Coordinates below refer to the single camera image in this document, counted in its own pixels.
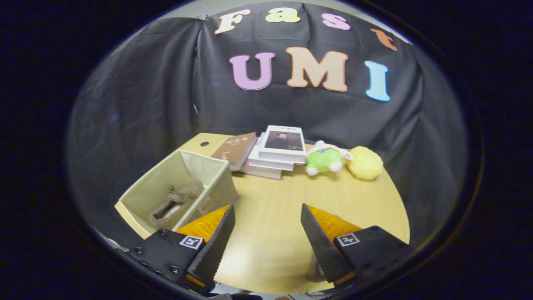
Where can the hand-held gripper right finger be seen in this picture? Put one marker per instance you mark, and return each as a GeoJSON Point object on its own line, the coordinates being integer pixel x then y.
{"type": "Point", "coordinates": [322, 246]}

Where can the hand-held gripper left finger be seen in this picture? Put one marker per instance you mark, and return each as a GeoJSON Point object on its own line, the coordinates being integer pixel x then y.
{"type": "Point", "coordinates": [210, 254]}

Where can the brown shoe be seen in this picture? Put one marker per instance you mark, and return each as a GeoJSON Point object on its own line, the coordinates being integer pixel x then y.
{"type": "Point", "coordinates": [179, 196]}
{"type": "Point", "coordinates": [314, 273]}

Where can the beige fabric storage box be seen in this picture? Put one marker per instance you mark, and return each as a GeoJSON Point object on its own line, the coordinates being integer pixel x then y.
{"type": "Point", "coordinates": [145, 196]}

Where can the green plush toy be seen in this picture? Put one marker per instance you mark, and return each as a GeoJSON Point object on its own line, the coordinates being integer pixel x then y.
{"type": "Point", "coordinates": [324, 160]}

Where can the yellow plush toy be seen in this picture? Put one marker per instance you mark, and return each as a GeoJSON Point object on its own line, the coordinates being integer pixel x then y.
{"type": "Point", "coordinates": [365, 163]}

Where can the thin pale book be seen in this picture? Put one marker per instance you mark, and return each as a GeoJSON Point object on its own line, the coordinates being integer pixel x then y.
{"type": "Point", "coordinates": [260, 172]}

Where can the brown book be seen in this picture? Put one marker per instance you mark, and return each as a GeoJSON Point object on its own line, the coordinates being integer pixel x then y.
{"type": "Point", "coordinates": [237, 149]}

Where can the white book with portrait cover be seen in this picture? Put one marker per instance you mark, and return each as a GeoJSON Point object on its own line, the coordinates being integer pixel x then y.
{"type": "Point", "coordinates": [283, 143]}

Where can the black backdrop cloth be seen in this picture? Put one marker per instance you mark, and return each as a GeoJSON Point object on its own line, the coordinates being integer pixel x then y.
{"type": "Point", "coordinates": [145, 91]}

